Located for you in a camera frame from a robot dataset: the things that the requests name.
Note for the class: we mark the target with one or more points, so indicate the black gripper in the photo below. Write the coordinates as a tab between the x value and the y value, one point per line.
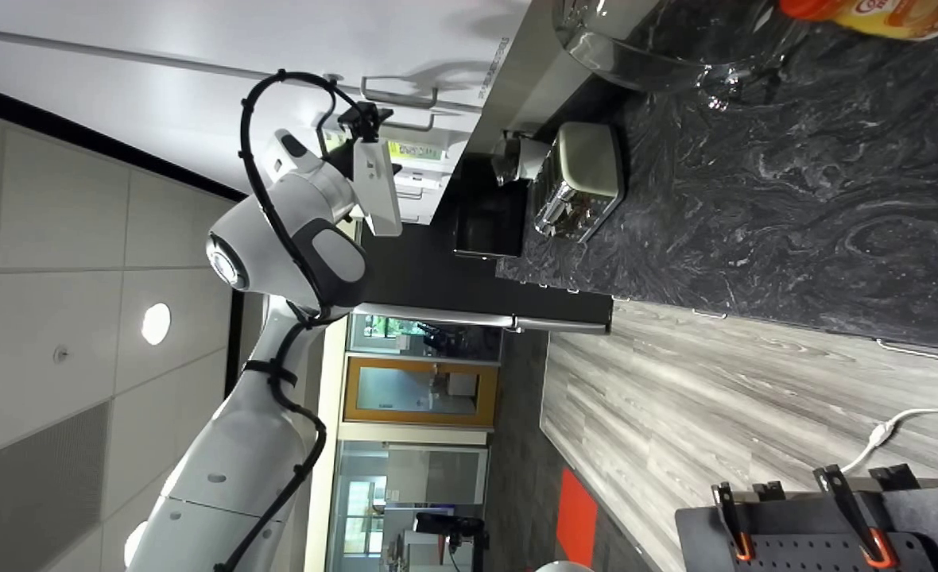
362	121

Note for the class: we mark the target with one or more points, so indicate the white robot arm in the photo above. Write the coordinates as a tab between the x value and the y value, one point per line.
227	500

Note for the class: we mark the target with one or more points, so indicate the white upper cabinet with flyer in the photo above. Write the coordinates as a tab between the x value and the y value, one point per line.
182	114

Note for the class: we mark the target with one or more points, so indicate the white upper cabinet right neighbour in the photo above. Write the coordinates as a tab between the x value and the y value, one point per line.
344	39

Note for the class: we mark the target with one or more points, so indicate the green paper flyer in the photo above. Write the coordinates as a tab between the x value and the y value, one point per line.
413	155

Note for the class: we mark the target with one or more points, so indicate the black coffee machine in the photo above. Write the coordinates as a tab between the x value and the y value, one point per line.
490	199

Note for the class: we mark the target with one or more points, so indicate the silver toaster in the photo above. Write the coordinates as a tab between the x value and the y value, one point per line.
579	182

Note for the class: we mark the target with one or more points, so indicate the clear glass container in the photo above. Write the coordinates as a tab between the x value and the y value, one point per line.
748	64

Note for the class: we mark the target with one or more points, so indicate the black orange clamp left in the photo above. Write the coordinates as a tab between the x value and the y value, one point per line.
732	523

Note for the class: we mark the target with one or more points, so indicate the black orange clamp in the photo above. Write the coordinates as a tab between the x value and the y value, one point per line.
872	541
732	523

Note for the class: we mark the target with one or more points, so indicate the orange food bag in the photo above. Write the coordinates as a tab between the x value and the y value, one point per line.
898	21

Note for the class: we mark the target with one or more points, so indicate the black orange clamp right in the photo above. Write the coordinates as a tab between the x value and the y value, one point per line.
872	541

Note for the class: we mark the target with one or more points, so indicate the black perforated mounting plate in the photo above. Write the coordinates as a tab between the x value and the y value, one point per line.
807	534

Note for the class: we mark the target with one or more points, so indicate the silver cabinet door handle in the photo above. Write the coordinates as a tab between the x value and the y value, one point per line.
422	119

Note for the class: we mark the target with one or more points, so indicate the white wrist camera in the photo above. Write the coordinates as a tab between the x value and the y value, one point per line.
372	186

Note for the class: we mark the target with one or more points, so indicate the silver neighbour cabinet handle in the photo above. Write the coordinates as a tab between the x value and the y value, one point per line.
419	89

